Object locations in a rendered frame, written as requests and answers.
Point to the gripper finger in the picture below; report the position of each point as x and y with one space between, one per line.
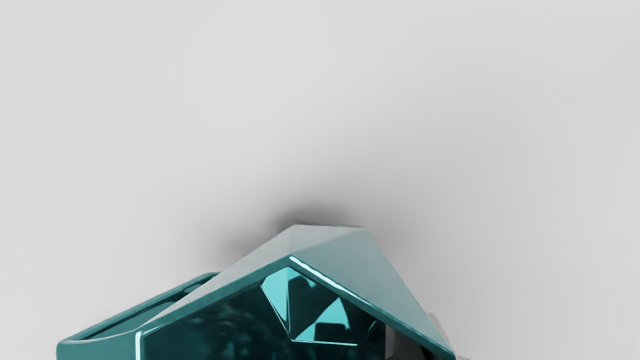
446 339

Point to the teal faceted mug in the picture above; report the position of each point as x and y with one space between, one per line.
350 265

